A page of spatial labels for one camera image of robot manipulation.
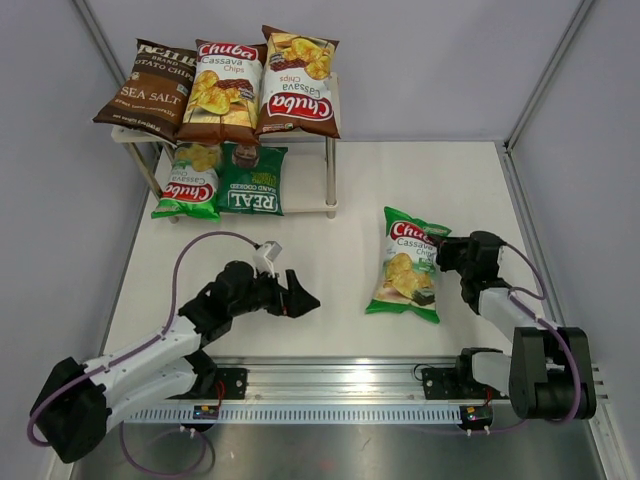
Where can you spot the white slotted cable duct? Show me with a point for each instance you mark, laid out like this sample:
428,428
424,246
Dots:
299,414

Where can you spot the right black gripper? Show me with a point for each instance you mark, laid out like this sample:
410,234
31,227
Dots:
446,245

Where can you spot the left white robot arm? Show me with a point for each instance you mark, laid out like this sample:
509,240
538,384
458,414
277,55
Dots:
80,402

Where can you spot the green Real chips bag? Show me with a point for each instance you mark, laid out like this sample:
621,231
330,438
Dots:
251,180

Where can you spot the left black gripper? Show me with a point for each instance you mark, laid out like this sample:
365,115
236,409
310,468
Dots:
291,302

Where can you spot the brown Chuba cassava bag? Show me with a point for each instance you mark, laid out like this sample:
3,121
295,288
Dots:
296,92
224,101

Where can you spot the aluminium mounting rail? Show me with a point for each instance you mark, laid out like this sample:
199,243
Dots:
332,380

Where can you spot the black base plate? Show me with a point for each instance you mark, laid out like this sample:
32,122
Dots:
447,384
231,382

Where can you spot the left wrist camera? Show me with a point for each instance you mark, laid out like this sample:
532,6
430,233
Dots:
265,255

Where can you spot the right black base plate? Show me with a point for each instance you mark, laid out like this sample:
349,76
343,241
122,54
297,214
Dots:
447,384

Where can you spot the green Chuba cassava bag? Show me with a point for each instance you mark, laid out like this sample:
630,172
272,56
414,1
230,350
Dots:
407,278
193,183

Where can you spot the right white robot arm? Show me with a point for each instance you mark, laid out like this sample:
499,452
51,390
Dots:
548,373

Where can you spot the white wooden two-tier shelf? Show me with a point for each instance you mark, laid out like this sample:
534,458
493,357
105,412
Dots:
309,173

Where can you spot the brown Kettle sea salt bag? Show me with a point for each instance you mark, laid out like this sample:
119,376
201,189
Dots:
155,95

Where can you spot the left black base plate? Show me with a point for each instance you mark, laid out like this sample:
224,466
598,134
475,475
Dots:
231,382

